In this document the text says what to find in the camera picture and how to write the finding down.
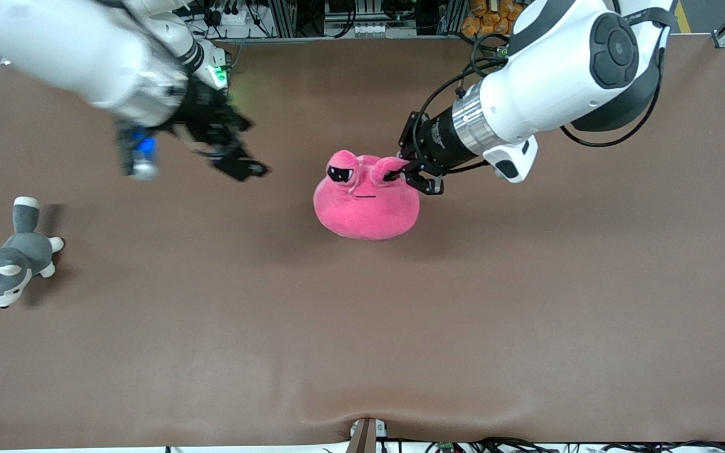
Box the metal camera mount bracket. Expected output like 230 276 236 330
345 417 390 453

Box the grey white husky plush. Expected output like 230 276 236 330
0 196 65 309

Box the aluminium table edge rail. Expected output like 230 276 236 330
230 35 464 46

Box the pink round plush toy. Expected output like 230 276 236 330
312 149 422 242

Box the black cable bundle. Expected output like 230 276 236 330
394 437 725 453

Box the brown table mat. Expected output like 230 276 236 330
0 36 725 450

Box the orange snack packets pile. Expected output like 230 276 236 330
461 0 530 36

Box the white power strip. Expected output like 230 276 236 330
204 5 257 26

